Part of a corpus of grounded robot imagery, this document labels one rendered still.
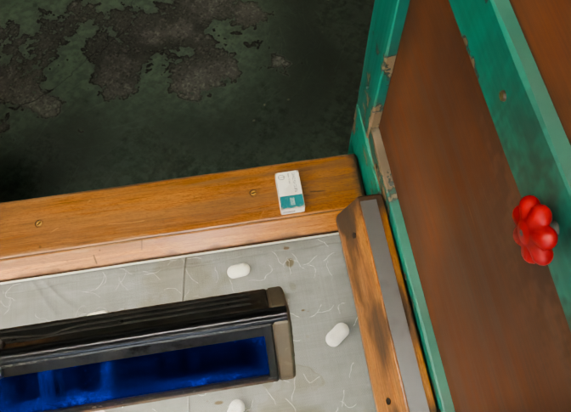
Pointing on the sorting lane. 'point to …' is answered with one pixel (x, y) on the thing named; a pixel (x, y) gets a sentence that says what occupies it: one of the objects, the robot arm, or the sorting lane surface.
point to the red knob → (534, 230)
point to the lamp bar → (148, 353)
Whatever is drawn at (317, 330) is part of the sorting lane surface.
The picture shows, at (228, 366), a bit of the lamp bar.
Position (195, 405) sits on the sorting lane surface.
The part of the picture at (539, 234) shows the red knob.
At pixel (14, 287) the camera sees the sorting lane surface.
